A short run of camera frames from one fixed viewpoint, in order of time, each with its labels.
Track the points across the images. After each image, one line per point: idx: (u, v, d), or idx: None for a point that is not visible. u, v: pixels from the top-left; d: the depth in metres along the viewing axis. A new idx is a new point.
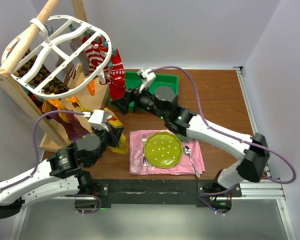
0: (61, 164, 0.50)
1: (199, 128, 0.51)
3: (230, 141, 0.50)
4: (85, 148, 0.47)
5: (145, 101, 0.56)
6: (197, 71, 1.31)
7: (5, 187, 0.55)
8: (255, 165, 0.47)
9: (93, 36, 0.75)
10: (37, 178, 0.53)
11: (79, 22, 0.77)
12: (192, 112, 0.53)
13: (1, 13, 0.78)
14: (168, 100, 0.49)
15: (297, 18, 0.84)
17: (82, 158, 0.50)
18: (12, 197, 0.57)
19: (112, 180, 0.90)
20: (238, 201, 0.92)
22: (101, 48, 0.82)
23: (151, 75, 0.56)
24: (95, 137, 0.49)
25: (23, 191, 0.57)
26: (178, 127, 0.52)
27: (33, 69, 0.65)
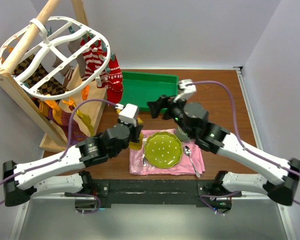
0: (89, 152, 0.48)
1: (234, 149, 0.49)
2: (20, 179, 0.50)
3: (267, 166, 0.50)
4: (116, 137, 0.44)
5: (177, 111, 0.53)
6: (197, 71, 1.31)
7: (31, 169, 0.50)
8: (293, 192, 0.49)
9: (92, 39, 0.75)
10: (66, 162, 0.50)
11: (79, 24, 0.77)
12: (226, 130, 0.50)
13: (0, 13, 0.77)
14: (198, 117, 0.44)
15: (297, 19, 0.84)
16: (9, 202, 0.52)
17: (111, 147, 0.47)
18: (33, 182, 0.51)
19: (113, 181, 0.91)
20: (238, 201, 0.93)
22: (100, 52, 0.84)
23: (191, 88, 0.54)
24: (124, 127, 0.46)
25: (46, 177, 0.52)
26: (210, 144, 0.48)
27: (30, 68, 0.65)
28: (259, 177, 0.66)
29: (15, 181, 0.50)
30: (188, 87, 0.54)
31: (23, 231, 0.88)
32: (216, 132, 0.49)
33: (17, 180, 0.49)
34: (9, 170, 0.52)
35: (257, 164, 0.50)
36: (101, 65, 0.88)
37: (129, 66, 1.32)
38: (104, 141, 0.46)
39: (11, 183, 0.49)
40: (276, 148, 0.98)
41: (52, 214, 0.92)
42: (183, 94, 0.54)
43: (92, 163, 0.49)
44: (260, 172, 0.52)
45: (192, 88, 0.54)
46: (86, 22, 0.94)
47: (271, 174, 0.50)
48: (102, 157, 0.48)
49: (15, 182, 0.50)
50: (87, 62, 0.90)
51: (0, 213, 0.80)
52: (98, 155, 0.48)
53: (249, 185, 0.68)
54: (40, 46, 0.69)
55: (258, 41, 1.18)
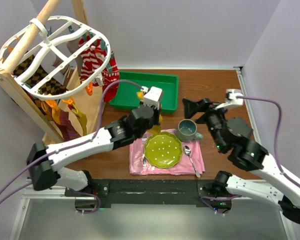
0: (117, 134, 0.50)
1: (272, 173, 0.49)
2: (55, 158, 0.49)
3: None
4: (141, 117, 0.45)
5: (214, 120, 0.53)
6: (197, 71, 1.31)
7: (65, 148, 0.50)
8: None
9: (92, 39, 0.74)
10: (97, 143, 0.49)
11: (79, 24, 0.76)
12: (266, 151, 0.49)
13: (0, 13, 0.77)
14: (243, 135, 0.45)
15: (297, 19, 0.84)
16: (41, 184, 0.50)
17: (137, 129, 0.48)
18: (65, 162, 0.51)
19: (113, 180, 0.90)
20: (238, 201, 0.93)
22: (98, 50, 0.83)
23: (239, 102, 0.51)
24: (148, 108, 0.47)
25: (77, 157, 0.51)
26: (247, 163, 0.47)
27: (30, 68, 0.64)
28: (273, 191, 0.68)
29: (49, 161, 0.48)
30: (237, 99, 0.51)
31: (23, 231, 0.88)
32: (256, 152, 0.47)
33: (52, 160, 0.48)
34: (40, 151, 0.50)
35: (292, 189, 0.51)
36: (98, 63, 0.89)
37: (129, 66, 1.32)
38: (129, 123, 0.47)
39: (44, 162, 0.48)
40: None
41: (52, 214, 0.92)
42: (228, 104, 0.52)
43: (120, 144, 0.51)
44: (288, 195, 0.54)
45: (241, 102, 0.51)
46: (86, 21, 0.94)
47: None
48: (129, 138, 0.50)
49: (50, 161, 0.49)
50: (84, 60, 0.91)
51: (0, 213, 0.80)
52: (126, 137, 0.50)
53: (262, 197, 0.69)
54: (40, 46, 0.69)
55: (257, 41, 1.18)
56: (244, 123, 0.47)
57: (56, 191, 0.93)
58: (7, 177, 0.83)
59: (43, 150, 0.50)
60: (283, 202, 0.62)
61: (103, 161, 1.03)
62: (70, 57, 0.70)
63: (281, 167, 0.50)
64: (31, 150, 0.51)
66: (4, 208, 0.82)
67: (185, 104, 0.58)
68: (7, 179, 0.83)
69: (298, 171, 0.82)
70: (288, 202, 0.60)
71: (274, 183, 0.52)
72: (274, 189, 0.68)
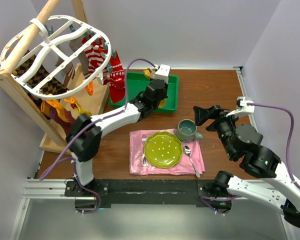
0: (138, 107, 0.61)
1: (283, 180, 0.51)
2: (101, 124, 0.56)
3: None
4: (157, 88, 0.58)
5: (225, 128, 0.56)
6: (197, 71, 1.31)
7: (106, 116, 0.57)
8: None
9: (93, 37, 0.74)
10: (129, 112, 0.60)
11: (80, 23, 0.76)
12: (277, 158, 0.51)
13: (1, 13, 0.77)
14: (253, 141, 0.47)
15: (297, 19, 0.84)
16: (89, 149, 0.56)
17: (154, 100, 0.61)
18: (106, 130, 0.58)
19: (112, 180, 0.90)
20: (238, 201, 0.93)
22: (101, 49, 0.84)
23: (250, 109, 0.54)
24: (158, 81, 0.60)
25: (114, 126, 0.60)
26: (259, 170, 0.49)
27: (32, 68, 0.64)
28: (275, 195, 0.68)
29: (97, 126, 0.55)
30: (248, 106, 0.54)
31: (23, 231, 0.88)
32: (268, 158, 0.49)
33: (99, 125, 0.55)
34: (85, 121, 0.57)
35: None
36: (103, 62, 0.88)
37: (129, 65, 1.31)
38: (148, 95, 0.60)
39: (93, 128, 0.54)
40: (276, 148, 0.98)
41: (53, 214, 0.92)
42: (240, 111, 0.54)
43: (143, 115, 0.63)
44: (295, 202, 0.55)
45: (252, 109, 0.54)
46: (86, 21, 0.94)
47: None
48: (149, 109, 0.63)
49: (98, 127, 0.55)
50: (89, 59, 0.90)
51: (0, 213, 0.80)
52: (146, 108, 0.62)
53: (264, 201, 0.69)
54: (40, 46, 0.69)
55: (257, 41, 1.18)
56: (252, 130, 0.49)
57: (56, 191, 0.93)
58: (8, 177, 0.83)
59: (87, 120, 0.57)
60: (285, 207, 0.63)
61: (102, 161, 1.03)
62: (71, 56, 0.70)
63: (292, 176, 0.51)
64: (75, 122, 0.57)
66: (4, 208, 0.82)
67: (196, 111, 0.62)
68: (7, 179, 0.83)
69: (298, 171, 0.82)
70: (290, 206, 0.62)
71: (283, 190, 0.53)
72: (276, 194, 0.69)
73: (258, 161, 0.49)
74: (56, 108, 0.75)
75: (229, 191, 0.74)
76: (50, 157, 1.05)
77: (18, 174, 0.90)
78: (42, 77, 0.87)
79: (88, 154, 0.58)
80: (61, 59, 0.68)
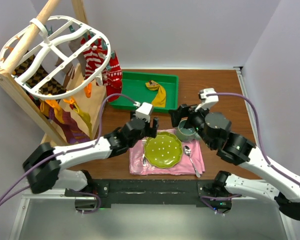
0: (112, 143, 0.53)
1: (259, 164, 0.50)
2: (62, 158, 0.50)
3: (290, 185, 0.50)
4: (134, 129, 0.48)
5: (199, 121, 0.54)
6: (196, 71, 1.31)
7: (71, 150, 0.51)
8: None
9: (93, 38, 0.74)
10: (99, 148, 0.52)
11: (79, 23, 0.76)
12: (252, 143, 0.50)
13: (1, 13, 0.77)
14: (221, 127, 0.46)
15: (296, 19, 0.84)
16: (44, 183, 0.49)
17: (131, 139, 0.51)
18: (69, 163, 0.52)
19: (112, 180, 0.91)
20: (238, 201, 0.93)
22: (100, 50, 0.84)
23: (212, 99, 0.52)
24: (140, 119, 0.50)
25: (79, 160, 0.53)
26: (234, 155, 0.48)
27: (31, 69, 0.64)
28: (270, 187, 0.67)
29: (57, 160, 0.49)
30: (209, 97, 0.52)
31: (23, 231, 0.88)
32: (241, 144, 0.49)
33: (59, 160, 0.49)
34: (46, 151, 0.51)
35: (280, 180, 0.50)
36: (101, 63, 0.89)
37: (129, 65, 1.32)
38: (124, 133, 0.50)
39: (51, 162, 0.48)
40: (276, 148, 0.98)
41: (52, 214, 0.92)
42: (205, 103, 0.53)
43: (115, 153, 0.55)
44: (279, 189, 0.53)
45: (213, 99, 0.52)
46: (86, 21, 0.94)
47: (293, 193, 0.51)
48: (123, 147, 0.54)
49: (58, 161, 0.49)
50: (87, 60, 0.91)
51: (0, 213, 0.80)
52: (120, 146, 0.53)
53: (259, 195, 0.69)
54: (40, 46, 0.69)
55: (257, 41, 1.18)
56: (221, 116, 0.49)
57: (56, 191, 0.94)
58: (7, 176, 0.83)
59: (50, 150, 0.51)
60: (278, 198, 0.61)
61: (102, 161, 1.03)
62: (70, 57, 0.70)
63: (267, 159, 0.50)
64: (37, 150, 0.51)
66: (4, 209, 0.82)
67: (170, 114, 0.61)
68: (7, 179, 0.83)
69: (298, 171, 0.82)
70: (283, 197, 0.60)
71: (263, 176, 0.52)
72: (271, 186, 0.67)
73: (232, 147, 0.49)
74: (54, 109, 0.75)
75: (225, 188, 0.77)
76: None
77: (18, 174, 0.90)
78: (41, 76, 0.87)
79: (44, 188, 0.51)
80: (61, 59, 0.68)
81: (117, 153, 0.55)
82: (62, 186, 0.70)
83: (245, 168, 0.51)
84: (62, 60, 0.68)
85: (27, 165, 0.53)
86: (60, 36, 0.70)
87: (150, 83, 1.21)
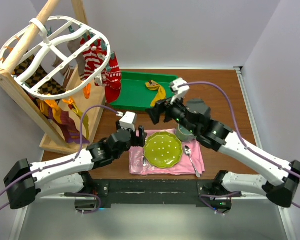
0: (97, 155, 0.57)
1: (236, 148, 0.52)
2: (38, 175, 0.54)
3: (269, 167, 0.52)
4: (119, 141, 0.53)
5: (177, 112, 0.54)
6: (196, 71, 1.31)
7: (48, 167, 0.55)
8: (292, 195, 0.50)
9: (93, 39, 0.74)
10: (79, 162, 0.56)
11: (79, 24, 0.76)
12: (228, 128, 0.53)
13: (0, 12, 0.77)
14: (200, 112, 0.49)
15: (297, 18, 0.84)
16: (21, 199, 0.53)
17: (115, 150, 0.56)
18: (46, 179, 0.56)
19: (112, 180, 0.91)
20: (238, 201, 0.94)
22: (99, 50, 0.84)
23: (184, 89, 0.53)
24: (125, 132, 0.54)
25: (58, 176, 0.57)
26: (212, 141, 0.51)
27: (31, 68, 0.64)
28: (260, 178, 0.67)
29: (33, 178, 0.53)
30: (180, 89, 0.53)
31: (23, 231, 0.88)
32: (219, 130, 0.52)
33: (35, 177, 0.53)
34: (23, 168, 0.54)
35: (258, 163, 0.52)
36: (100, 63, 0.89)
37: (129, 65, 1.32)
38: (109, 145, 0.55)
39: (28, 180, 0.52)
40: (276, 148, 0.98)
41: (52, 214, 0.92)
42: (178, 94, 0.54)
43: (99, 165, 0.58)
44: (261, 173, 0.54)
45: (184, 89, 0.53)
46: (86, 21, 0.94)
47: (272, 175, 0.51)
48: (108, 159, 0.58)
49: (34, 178, 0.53)
50: (86, 60, 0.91)
51: (0, 213, 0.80)
52: (105, 158, 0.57)
53: (250, 186, 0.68)
54: (40, 46, 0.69)
55: (257, 41, 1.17)
56: (200, 103, 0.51)
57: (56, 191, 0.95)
58: None
59: (27, 168, 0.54)
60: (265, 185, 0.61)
61: None
62: (70, 57, 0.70)
63: (244, 142, 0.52)
64: (14, 167, 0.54)
66: (4, 209, 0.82)
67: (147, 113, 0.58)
68: None
69: None
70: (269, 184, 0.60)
71: (242, 159, 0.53)
72: (261, 176, 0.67)
73: (210, 133, 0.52)
74: (53, 109, 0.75)
75: (221, 184, 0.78)
76: (50, 157, 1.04)
77: None
78: (41, 76, 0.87)
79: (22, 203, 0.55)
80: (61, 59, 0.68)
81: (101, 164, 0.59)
82: (60, 187, 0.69)
83: (224, 153, 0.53)
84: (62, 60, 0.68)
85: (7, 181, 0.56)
86: (60, 36, 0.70)
87: (150, 83, 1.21)
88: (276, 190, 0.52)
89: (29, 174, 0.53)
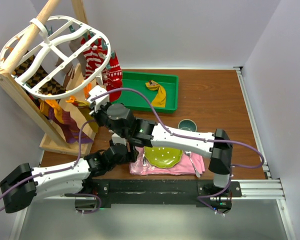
0: (93, 165, 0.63)
1: (163, 137, 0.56)
2: (40, 180, 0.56)
3: (195, 143, 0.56)
4: (118, 153, 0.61)
5: (105, 117, 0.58)
6: (196, 71, 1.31)
7: (49, 172, 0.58)
8: (223, 162, 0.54)
9: (93, 38, 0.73)
10: (77, 170, 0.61)
11: (79, 24, 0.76)
12: (152, 123, 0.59)
13: (0, 12, 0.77)
14: (122, 117, 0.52)
15: (297, 18, 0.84)
16: (18, 202, 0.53)
17: (111, 162, 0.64)
18: (45, 185, 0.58)
19: (112, 180, 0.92)
20: (238, 201, 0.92)
22: (100, 50, 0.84)
23: (98, 100, 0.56)
24: (123, 145, 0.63)
25: (57, 181, 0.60)
26: (142, 139, 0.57)
27: (31, 68, 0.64)
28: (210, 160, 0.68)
29: (34, 182, 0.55)
30: (96, 100, 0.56)
31: (23, 231, 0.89)
32: (145, 128, 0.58)
33: (37, 181, 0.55)
34: (24, 172, 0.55)
35: (184, 142, 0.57)
36: (101, 63, 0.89)
37: (129, 65, 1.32)
38: (107, 156, 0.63)
39: (29, 183, 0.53)
40: (276, 148, 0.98)
41: (52, 214, 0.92)
42: (97, 105, 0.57)
43: (94, 174, 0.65)
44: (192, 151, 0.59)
45: (100, 100, 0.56)
46: (86, 21, 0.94)
47: (200, 150, 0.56)
48: (102, 169, 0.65)
49: (35, 182, 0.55)
50: (87, 60, 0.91)
51: (0, 213, 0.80)
52: (99, 168, 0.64)
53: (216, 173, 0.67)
54: (40, 46, 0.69)
55: (257, 41, 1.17)
56: (122, 107, 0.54)
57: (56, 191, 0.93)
58: None
59: (28, 171, 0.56)
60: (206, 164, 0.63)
61: None
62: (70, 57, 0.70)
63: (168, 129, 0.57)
64: (15, 171, 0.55)
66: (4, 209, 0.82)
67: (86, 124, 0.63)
68: None
69: (299, 171, 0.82)
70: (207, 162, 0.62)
71: (172, 145, 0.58)
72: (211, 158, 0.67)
73: (138, 133, 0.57)
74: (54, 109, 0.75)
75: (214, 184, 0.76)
76: (50, 157, 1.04)
77: None
78: (40, 76, 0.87)
79: (17, 207, 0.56)
80: (61, 59, 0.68)
81: (95, 174, 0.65)
82: (58, 190, 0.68)
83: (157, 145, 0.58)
84: (62, 59, 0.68)
85: (4, 184, 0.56)
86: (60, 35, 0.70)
87: (150, 83, 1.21)
88: (210, 162, 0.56)
89: (30, 178, 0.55)
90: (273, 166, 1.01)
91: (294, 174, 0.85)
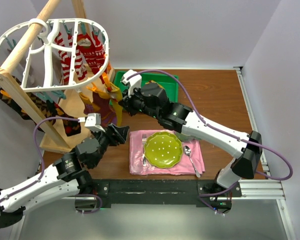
0: (68, 168, 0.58)
1: (196, 125, 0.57)
2: (5, 203, 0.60)
3: (228, 140, 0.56)
4: (86, 152, 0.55)
5: (138, 102, 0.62)
6: (195, 71, 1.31)
7: (14, 192, 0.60)
8: (253, 164, 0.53)
9: (75, 25, 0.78)
10: (45, 181, 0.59)
11: (49, 21, 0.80)
12: (188, 109, 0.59)
13: None
14: (154, 94, 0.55)
15: (297, 18, 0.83)
16: (2, 223, 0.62)
17: (85, 161, 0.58)
18: (17, 204, 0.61)
19: (112, 181, 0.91)
20: (238, 201, 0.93)
22: (81, 37, 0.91)
23: (132, 79, 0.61)
24: (91, 141, 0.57)
25: (29, 196, 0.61)
26: (173, 122, 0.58)
27: (48, 75, 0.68)
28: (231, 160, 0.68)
29: (0, 206, 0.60)
30: (130, 80, 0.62)
31: (23, 231, 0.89)
32: (179, 111, 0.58)
33: (2, 205, 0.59)
34: None
35: (217, 137, 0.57)
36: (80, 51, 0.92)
37: (129, 65, 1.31)
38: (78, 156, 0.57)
39: None
40: (276, 148, 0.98)
41: (52, 215, 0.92)
42: (131, 87, 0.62)
43: (71, 177, 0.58)
44: (221, 146, 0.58)
45: (134, 79, 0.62)
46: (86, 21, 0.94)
47: (232, 148, 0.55)
48: (78, 171, 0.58)
49: (1, 206, 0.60)
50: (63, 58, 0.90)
51: None
52: (75, 170, 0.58)
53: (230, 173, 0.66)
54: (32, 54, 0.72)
55: (257, 41, 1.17)
56: (155, 87, 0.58)
57: None
58: (8, 176, 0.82)
59: None
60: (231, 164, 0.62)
61: (104, 160, 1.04)
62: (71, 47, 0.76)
63: (203, 120, 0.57)
64: None
66: None
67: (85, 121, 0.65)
68: (7, 179, 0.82)
69: (298, 171, 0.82)
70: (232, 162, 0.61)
71: (201, 135, 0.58)
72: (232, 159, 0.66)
73: (171, 115, 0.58)
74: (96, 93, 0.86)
75: (217, 182, 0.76)
76: (50, 157, 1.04)
77: (19, 174, 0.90)
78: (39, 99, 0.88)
79: (9, 222, 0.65)
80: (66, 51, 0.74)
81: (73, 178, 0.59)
82: (49, 198, 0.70)
83: (186, 132, 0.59)
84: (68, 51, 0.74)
85: None
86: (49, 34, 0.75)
87: None
88: (239, 162, 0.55)
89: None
90: (272, 166, 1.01)
91: (293, 174, 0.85)
